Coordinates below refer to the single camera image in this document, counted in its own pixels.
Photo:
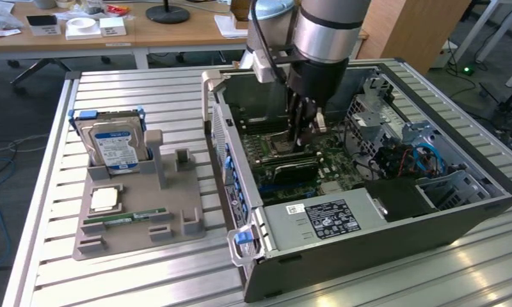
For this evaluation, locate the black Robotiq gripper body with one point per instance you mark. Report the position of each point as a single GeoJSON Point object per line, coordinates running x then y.
{"type": "Point", "coordinates": [318, 80]}

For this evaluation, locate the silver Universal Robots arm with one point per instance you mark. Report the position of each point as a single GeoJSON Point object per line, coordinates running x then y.
{"type": "Point", "coordinates": [329, 28]}

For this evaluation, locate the CPU socket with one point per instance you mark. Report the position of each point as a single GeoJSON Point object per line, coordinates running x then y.
{"type": "Point", "coordinates": [279, 144]}

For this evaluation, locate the metal disk bay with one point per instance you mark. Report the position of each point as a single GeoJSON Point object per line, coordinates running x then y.
{"type": "Point", "coordinates": [371, 128]}

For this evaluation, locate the green motherboard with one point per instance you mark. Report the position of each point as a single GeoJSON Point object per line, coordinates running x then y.
{"type": "Point", "coordinates": [337, 166]}

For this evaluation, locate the black power plug block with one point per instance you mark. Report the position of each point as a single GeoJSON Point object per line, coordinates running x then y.
{"type": "Point", "coordinates": [389, 160]}

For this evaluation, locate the silver chipset heatsink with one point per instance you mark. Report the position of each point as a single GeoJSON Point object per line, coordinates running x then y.
{"type": "Point", "coordinates": [331, 188]}

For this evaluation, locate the white paper stack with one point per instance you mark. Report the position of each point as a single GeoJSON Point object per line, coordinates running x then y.
{"type": "Point", "coordinates": [230, 28]}

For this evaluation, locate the wooden cabinet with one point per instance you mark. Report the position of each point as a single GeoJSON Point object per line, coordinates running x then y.
{"type": "Point", "coordinates": [410, 32]}

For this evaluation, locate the brown cardboard box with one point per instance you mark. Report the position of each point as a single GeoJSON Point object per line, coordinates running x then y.
{"type": "Point", "coordinates": [240, 9]}

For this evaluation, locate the grey power supply unit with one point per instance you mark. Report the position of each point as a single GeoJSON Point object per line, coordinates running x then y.
{"type": "Point", "coordinates": [290, 230]}

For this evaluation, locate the green lit device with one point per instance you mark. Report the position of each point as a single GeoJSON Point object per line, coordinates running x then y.
{"type": "Point", "coordinates": [467, 69]}

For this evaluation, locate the blue case latch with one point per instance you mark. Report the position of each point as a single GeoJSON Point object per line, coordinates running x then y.
{"type": "Point", "coordinates": [242, 239]}

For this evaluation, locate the black lamp base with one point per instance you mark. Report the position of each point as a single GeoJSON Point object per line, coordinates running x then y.
{"type": "Point", "coordinates": [168, 16]}

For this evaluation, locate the grey parts rack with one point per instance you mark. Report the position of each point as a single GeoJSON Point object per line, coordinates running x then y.
{"type": "Point", "coordinates": [154, 198]}

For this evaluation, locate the open grey PC case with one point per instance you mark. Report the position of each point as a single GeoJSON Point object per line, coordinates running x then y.
{"type": "Point", "coordinates": [367, 256]}

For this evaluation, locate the hard disk with blue caddy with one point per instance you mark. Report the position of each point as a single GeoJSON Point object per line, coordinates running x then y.
{"type": "Point", "coordinates": [111, 144]}

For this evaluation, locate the green RAM stick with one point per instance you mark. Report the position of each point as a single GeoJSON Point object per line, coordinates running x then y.
{"type": "Point", "coordinates": [119, 217]}

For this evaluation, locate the silver CPU chip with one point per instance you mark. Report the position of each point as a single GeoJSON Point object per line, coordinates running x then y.
{"type": "Point", "coordinates": [104, 199]}

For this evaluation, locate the small white box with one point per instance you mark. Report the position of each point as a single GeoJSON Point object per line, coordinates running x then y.
{"type": "Point", "coordinates": [112, 27]}

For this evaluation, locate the red packet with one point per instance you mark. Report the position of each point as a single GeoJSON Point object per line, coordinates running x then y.
{"type": "Point", "coordinates": [118, 10]}

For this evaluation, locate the white tape roll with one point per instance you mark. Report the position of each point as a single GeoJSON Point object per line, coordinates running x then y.
{"type": "Point", "coordinates": [83, 30]}

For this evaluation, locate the black furniture leg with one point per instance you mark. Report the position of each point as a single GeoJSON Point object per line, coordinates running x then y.
{"type": "Point", "coordinates": [38, 68]}

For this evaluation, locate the black and white box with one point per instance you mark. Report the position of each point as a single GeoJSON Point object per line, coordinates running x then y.
{"type": "Point", "coordinates": [43, 25]}

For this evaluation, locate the wooden desk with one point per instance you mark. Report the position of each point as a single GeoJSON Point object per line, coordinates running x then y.
{"type": "Point", "coordinates": [26, 44]}

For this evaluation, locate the white paper card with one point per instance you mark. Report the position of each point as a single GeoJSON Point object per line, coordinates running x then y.
{"type": "Point", "coordinates": [4, 33]}

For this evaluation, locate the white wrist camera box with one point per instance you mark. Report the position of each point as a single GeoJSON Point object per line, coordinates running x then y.
{"type": "Point", "coordinates": [264, 68]}

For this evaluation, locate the white switch box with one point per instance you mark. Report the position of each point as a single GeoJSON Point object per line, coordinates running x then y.
{"type": "Point", "coordinates": [443, 57]}

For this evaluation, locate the white table frame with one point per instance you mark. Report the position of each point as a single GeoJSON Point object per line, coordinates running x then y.
{"type": "Point", "coordinates": [491, 25]}

